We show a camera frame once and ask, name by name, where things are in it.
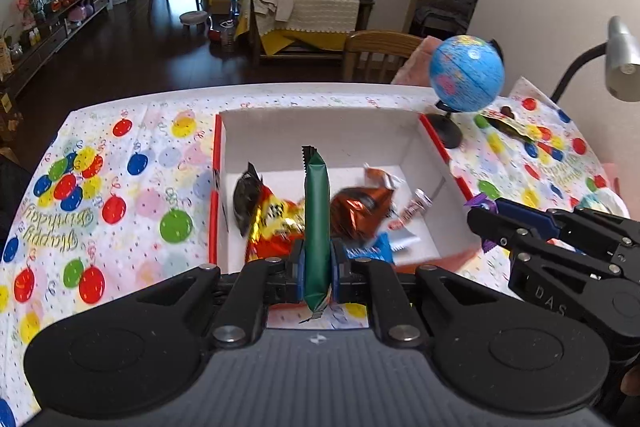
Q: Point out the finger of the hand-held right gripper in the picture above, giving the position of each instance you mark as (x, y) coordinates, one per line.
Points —
(500, 232)
(530, 214)

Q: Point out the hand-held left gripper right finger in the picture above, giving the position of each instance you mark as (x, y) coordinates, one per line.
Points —
(336, 272)

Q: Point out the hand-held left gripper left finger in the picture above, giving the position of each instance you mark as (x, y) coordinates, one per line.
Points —
(299, 272)

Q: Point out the purple candy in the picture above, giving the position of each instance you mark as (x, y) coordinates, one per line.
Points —
(480, 202)

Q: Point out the green snack packet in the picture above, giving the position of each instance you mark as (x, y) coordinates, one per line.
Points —
(317, 227)

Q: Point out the red cardboard box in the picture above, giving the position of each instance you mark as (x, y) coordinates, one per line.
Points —
(350, 137)

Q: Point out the blue snack packet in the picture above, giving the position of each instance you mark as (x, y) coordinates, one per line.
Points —
(375, 249)

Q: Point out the red and yellow snack packet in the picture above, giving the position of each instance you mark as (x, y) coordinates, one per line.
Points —
(272, 222)

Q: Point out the brown foil snack packet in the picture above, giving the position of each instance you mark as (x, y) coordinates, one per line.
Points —
(357, 212)

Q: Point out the black snack packet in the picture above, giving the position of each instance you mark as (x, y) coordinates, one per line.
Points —
(247, 202)

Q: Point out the small white and red candy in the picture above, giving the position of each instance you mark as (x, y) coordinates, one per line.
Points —
(410, 209)

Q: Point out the dark and yellow snack wrapper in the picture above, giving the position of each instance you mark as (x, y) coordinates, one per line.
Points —
(510, 123)

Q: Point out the small blue globe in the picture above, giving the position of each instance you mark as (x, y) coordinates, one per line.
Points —
(467, 72)

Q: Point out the balloon print tablecloth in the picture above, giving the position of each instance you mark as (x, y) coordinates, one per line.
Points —
(150, 187)

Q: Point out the silver desk lamp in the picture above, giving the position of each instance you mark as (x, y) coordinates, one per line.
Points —
(622, 62)

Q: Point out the wooden chair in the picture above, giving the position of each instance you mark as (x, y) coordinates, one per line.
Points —
(380, 54)

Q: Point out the small round stool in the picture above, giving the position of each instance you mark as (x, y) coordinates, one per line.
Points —
(194, 21)

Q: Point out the television cabinet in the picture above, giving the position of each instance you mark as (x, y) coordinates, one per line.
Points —
(45, 37)

